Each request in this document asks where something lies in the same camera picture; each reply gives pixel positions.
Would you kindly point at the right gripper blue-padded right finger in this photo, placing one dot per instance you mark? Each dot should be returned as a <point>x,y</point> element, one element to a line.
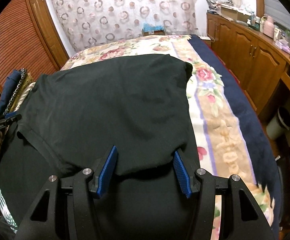
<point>241,216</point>

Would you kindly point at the black printed t-shirt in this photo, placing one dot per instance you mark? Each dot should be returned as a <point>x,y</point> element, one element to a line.
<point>74,117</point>

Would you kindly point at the circle pattern sheer curtain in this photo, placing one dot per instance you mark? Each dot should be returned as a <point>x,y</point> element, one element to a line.
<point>89,23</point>

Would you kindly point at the grey window blind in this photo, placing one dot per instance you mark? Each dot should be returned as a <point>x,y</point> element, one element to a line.
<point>279,14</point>

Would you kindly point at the white waste bin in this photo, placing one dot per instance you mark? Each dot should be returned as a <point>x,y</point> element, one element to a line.
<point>279,124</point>

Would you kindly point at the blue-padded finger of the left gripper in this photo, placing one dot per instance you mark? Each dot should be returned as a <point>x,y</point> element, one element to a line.
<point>8,121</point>

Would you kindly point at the green leaf print bedsheet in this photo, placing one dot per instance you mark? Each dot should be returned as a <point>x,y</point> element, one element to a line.
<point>7,215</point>

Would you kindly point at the dark patterned folded garment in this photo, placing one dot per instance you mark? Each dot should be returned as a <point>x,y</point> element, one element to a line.
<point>25,81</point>

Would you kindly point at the pink thermos jug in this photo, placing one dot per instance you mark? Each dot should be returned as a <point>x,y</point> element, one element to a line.
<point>267,26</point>

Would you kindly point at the long wooden sideboard cabinet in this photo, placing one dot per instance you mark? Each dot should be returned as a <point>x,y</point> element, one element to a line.
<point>260,67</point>

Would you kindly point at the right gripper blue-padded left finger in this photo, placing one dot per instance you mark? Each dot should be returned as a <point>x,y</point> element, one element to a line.
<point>64,207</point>

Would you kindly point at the folded navy blue garment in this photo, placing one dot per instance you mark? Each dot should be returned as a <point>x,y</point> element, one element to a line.
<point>9,86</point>

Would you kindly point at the navy blue bed cover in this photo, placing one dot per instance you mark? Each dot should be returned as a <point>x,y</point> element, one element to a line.
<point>262,159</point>

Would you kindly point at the cardboard box on sideboard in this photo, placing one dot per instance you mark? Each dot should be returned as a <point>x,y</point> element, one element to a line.
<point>233,15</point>

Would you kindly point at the blue cloth on box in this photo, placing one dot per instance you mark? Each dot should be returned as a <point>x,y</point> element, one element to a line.
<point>149,29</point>

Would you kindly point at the brown louvered wardrobe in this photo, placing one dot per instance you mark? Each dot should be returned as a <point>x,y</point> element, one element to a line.
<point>29,39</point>

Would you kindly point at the floral pink blanket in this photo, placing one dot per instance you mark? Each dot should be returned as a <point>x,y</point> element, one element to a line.
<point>221,148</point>

